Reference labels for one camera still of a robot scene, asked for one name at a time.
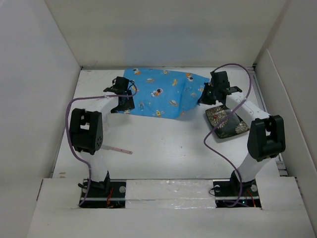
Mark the black floral square plate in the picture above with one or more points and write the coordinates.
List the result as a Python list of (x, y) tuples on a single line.
[(233, 126)]

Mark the blue space-print placemat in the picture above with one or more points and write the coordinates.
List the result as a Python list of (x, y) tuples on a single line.
[(164, 93)]

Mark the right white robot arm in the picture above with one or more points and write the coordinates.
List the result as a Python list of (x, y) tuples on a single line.
[(266, 137)]

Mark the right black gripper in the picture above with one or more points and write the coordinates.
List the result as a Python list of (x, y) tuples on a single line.
[(203, 99)]

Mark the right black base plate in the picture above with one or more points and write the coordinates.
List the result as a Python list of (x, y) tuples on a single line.
[(227, 194)]

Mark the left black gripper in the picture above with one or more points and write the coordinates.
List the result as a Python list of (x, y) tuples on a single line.
[(128, 105)]

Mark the pink-handled knife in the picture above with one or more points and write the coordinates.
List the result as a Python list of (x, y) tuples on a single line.
[(105, 147)]

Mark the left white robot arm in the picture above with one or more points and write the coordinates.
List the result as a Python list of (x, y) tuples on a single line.
[(84, 128)]

